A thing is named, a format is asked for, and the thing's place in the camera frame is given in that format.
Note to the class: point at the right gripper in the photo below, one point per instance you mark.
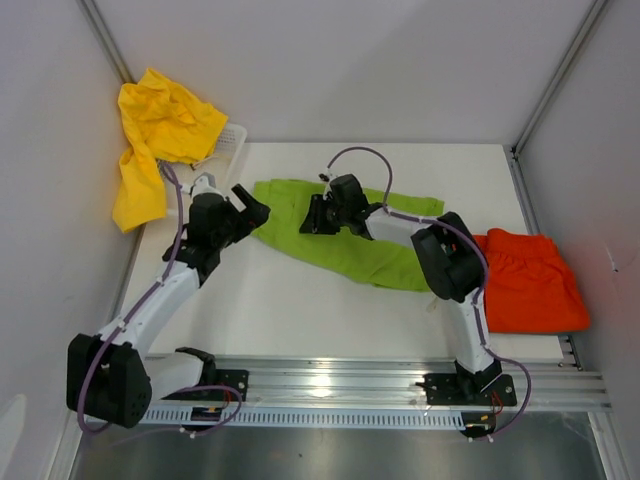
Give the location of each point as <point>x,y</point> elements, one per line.
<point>315,222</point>

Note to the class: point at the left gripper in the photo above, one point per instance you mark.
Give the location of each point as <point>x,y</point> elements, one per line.
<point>255,214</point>

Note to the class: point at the lime green shorts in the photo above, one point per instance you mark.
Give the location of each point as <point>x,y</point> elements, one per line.
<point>378,263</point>

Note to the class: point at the orange shorts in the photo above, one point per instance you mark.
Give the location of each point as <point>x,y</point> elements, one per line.
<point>531,288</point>

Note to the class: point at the teal green shorts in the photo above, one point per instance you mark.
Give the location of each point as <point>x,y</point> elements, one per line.
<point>433,305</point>

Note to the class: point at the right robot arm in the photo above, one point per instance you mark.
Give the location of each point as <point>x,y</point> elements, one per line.
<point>451,262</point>

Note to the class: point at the yellow shorts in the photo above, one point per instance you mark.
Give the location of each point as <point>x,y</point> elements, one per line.
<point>162,121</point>

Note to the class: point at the white plastic basket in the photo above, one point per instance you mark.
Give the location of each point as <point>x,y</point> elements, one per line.
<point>216,168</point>

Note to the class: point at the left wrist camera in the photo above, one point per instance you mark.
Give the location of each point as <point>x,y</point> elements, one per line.
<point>203,184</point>

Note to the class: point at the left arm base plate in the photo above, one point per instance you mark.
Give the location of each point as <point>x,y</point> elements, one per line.
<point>234,378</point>

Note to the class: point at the right aluminium frame post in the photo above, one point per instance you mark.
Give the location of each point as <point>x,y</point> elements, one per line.
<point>576,47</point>

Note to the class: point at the aluminium frame post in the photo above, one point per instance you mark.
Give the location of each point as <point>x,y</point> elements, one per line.
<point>576,47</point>
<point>98,25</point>

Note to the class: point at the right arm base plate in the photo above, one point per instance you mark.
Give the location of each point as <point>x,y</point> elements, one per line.
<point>449,389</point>

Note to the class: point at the slotted cable duct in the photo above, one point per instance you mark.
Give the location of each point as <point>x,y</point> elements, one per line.
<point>411,419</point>

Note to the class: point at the left aluminium frame post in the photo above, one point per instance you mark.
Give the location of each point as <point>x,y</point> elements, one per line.
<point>98,25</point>

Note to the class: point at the aluminium mounting rail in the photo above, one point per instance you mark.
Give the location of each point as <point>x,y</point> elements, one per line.
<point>354,384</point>

